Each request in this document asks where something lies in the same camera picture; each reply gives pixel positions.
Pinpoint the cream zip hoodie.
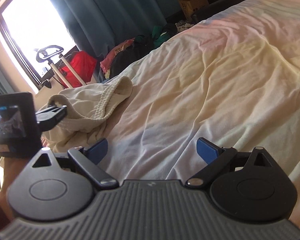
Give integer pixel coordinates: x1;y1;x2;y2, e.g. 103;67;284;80
42;76;133;153

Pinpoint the pile of clothes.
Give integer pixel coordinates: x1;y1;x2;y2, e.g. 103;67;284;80
100;21;193;80

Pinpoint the person's left hand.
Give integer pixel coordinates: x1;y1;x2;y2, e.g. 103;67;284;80
0;157;30;222

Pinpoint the garment steamer stand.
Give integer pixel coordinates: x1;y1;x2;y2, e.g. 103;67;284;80
36;45;87;88

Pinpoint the red bag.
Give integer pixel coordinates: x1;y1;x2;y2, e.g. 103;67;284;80
59;51;97;88

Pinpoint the brown paper bag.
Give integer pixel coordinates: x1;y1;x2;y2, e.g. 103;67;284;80
178;0;209;21

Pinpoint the window frame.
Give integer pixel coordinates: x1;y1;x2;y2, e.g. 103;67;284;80
0;0;79;90

